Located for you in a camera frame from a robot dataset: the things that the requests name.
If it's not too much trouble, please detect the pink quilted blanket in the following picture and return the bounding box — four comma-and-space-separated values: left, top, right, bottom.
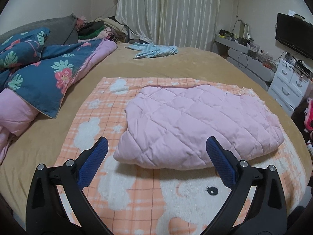
114, 84, 285, 170

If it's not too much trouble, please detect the blue floral quilt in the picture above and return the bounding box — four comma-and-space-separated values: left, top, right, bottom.
0, 27, 118, 164

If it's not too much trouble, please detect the pile of mixed clothes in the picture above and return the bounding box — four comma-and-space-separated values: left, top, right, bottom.
76, 17, 130, 43

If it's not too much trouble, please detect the white drawer cabinet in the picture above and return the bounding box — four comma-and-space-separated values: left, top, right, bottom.
268, 57, 313, 117

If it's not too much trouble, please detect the orange plaid cartoon blanket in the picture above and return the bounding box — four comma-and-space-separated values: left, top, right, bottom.
52, 77, 307, 235

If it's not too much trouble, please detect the grey pillow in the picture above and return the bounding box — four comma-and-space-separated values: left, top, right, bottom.
0, 13, 80, 46

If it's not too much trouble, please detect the black flat television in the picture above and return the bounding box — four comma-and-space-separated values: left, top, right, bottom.
275, 12, 313, 60

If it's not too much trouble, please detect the cream striped curtain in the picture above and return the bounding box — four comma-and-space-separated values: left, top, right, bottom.
115, 0, 222, 52

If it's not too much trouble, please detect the bed with tan sheet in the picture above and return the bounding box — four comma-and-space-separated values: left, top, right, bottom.
0, 43, 309, 235

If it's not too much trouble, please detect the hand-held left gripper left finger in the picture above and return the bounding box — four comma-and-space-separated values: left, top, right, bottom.
26, 137, 114, 235

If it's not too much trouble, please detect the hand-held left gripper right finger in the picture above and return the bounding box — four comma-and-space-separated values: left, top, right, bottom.
205, 136, 290, 235

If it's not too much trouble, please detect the grey curved desk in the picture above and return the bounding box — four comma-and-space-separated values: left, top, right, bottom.
215, 35, 275, 89

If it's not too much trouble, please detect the light blue garment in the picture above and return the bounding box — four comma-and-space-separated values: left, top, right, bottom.
133, 43, 179, 59

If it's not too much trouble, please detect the pink cloth item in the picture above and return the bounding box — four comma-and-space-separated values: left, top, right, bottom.
303, 97, 313, 137

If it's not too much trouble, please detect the cluster of small desk items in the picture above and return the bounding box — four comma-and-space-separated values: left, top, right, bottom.
219, 20, 279, 66

